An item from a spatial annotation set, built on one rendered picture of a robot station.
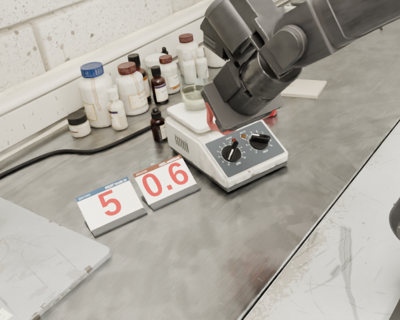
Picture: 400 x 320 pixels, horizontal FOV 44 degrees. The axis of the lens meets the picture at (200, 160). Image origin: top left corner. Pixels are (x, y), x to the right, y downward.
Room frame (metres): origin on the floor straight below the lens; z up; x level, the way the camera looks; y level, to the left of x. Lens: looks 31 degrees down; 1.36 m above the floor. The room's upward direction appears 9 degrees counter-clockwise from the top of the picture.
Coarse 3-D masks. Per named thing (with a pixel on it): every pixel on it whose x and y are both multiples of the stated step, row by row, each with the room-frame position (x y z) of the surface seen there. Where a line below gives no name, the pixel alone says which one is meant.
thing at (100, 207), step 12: (108, 192) 0.67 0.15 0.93; (120, 192) 0.67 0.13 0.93; (132, 192) 0.67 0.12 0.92; (84, 204) 0.64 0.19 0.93; (96, 204) 0.65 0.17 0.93; (108, 204) 0.65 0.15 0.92; (120, 204) 0.65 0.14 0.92; (132, 204) 0.65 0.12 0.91; (96, 216) 0.63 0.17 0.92; (108, 216) 0.63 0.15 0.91
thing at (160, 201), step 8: (192, 184) 0.70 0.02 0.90; (144, 192) 0.67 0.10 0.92; (168, 192) 0.68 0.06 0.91; (176, 192) 0.68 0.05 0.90; (184, 192) 0.68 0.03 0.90; (192, 192) 0.68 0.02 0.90; (144, 200) 0.67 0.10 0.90; (152, 200) 0.67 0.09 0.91; (160, 200) 0.67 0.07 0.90; (168, 200) 0.66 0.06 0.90; (152, 208) 0.65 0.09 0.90
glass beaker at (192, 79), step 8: (192, 64) 0.84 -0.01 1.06; (200, 64) 0.83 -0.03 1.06; (184, 72) 0.83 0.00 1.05; (192, 72) 0.84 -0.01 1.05; (200, 72) 0.83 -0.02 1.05; (184, 80) 0.80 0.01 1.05; (192, 80) 0.79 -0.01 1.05; (200, 80) 0.79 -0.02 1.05; (184, 88) 0.80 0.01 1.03; (192, 88) 0.79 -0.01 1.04; (200, 88) 0.79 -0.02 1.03; (184, 96) 0.80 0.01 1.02; (192, 96) 0.79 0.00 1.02; (200, 96) 0.79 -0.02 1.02; (184, 104) 0.80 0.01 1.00; (192, 104) 0.79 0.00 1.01; (200, 104) 0.79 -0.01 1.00; (192, 112) 0.79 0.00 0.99
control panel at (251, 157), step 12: (240, 132) 0.74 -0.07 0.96; (252, 132) 0.75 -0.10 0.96; (264, 132) 0.75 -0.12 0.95; (216, 144) 0.72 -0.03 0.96; (228, 144) 0.72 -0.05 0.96; (240, 144) 0.72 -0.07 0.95; (276, 144) 0.73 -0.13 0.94; (216, 156) 0.70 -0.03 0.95; (252, 156) 0.70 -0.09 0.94; (264, 156) 0.70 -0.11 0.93; (228, 168) 0.68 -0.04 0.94; (240, 168) 0.68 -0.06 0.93
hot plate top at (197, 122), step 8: (168, 112) 0.82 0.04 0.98; (176, 112) 0.81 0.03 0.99; (184, 112) 0.80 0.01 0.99; (200, 112) 0.79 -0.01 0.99; (184, 120) 0.77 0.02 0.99; (192, 120) 0.77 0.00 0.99; (200, 120) 0.76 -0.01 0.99; (192, 128) 0.74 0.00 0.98; (200, 128) 0.73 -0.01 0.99; (208, 128) 0.74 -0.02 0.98
